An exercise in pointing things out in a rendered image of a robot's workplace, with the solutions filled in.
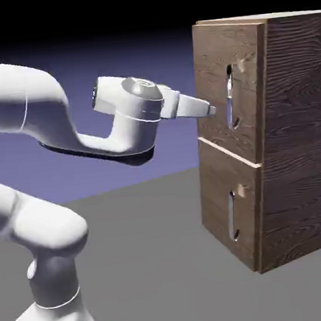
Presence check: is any plain wood cabinet door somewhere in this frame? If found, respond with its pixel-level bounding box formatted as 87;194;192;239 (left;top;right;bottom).
193;135;271;278

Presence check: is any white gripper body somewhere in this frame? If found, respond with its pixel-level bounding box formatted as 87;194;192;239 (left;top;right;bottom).
173;89;213;120

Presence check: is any dark wood cabinet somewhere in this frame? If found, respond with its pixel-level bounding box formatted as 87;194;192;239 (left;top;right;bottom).
181;8;321;280

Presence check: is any short silver curved handle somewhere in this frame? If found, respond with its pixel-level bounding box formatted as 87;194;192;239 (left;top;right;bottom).
225;189;241;242

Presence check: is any wood cabinet door with knot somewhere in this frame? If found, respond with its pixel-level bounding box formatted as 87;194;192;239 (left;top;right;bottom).
186;18;278;170

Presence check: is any long silver curved handle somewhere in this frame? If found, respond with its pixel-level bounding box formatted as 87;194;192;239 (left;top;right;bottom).
223;64;242;132

